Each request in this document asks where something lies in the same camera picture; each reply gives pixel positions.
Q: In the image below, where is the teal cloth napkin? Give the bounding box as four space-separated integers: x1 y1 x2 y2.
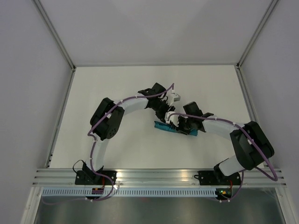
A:
154 121 198 136

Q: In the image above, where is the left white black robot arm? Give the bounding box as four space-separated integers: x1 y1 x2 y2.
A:
82 83 180 185

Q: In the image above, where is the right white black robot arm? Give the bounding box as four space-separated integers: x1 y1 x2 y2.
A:
166 102 275 184

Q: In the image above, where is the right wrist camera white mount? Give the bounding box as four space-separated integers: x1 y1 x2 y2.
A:
164 112 178 126

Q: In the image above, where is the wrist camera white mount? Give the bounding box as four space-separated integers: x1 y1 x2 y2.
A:
164 112 178 126
167 90 180 105

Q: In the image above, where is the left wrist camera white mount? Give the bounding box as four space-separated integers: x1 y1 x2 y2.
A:
167 90 180 105

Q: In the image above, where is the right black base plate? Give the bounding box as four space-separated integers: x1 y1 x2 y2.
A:
193 170 241 186

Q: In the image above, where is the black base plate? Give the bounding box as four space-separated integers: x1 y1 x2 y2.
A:
75 170 117 186
193 170 241 186

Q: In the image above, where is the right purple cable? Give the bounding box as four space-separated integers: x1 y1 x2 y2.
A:
167 113 278 203

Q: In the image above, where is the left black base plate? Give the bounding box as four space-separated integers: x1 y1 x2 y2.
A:
75 170 117 186

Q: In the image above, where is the white slotted cable duct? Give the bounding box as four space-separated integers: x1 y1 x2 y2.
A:
42 187 217 197

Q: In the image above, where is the aluminium mounting rail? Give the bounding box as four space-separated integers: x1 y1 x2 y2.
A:
31 168 286 188

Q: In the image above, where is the left aluminium frame post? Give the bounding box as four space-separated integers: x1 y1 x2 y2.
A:
32 0 77 70

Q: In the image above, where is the aluminium frame post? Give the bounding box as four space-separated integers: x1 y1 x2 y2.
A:
32 0 77 70
236 0 280 69

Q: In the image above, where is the right aluminium frame post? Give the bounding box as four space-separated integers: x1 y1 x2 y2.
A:
236 0 280 69

